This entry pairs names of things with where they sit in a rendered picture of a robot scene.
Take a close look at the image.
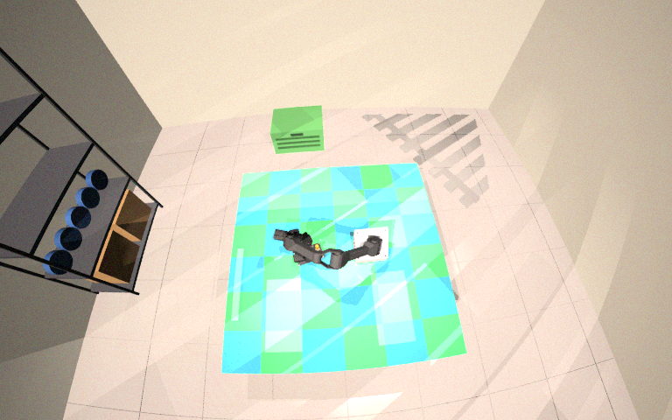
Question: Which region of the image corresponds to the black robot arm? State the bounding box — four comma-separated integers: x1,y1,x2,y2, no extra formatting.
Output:
272,229,382,270

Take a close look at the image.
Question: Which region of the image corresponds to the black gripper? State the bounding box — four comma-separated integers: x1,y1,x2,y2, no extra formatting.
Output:
289,228,305,263

